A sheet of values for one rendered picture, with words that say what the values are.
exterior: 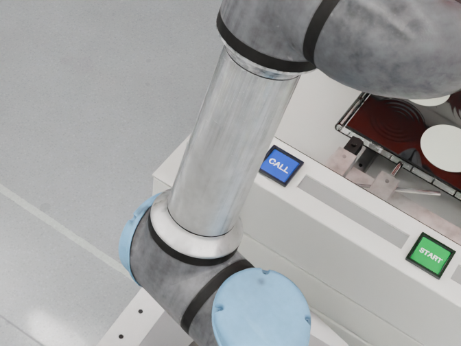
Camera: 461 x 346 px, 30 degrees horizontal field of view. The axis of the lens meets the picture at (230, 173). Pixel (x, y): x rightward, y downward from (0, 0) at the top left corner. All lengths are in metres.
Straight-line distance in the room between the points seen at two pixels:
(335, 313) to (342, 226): 0.21
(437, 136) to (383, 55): 0.76
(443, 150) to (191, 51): 1.44
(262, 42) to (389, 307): 0.64
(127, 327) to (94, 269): 1.00
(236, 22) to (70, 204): 1.64
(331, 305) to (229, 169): 0.55
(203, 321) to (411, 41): 0.44
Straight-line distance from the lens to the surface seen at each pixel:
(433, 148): 1.49
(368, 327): 1.42
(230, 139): 0.90
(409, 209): 1.42
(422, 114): 1.53
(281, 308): 1.00
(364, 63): 0.75
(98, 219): 2.38
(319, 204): 1.29
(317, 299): 1.43
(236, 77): 0.86
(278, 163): 1.31
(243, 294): 1.00
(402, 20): 0.75
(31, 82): 2.69
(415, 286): 1.27
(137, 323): 1.31
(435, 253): 1.29
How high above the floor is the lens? 2.00
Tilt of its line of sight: 53 degrees down
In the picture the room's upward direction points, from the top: 10 degrees clockwise
